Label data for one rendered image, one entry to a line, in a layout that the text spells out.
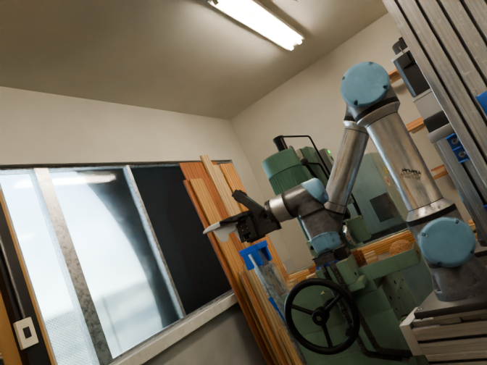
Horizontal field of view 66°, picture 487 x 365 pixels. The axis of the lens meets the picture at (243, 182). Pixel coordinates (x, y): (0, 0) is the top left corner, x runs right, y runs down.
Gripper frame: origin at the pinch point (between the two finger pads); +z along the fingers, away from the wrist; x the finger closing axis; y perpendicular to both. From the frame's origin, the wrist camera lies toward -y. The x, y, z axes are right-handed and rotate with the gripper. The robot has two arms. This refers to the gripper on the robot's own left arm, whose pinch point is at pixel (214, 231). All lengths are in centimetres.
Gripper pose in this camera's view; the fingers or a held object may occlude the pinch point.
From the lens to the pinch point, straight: 114.0
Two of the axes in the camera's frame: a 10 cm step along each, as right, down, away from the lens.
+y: 3.4, 8.9, -2.9
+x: 4.1, 1.4, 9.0
